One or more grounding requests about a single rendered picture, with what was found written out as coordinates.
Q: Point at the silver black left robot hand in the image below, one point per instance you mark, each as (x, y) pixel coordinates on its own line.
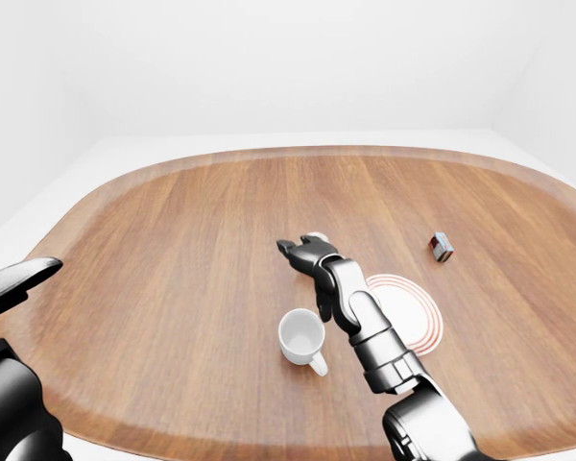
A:
(14, 281)

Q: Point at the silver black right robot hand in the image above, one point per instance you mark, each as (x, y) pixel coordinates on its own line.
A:
(345, 283)

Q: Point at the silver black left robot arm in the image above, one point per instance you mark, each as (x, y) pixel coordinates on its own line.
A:
(9, 398)

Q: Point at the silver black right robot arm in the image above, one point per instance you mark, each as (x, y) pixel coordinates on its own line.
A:
(393, 365)

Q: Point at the white plate with red rings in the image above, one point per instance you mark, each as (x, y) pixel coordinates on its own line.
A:
(408, 312)

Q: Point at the white mug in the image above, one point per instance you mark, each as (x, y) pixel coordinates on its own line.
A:
(301, 336)

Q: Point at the small red printed box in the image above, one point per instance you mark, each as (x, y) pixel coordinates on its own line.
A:
(440, 247)

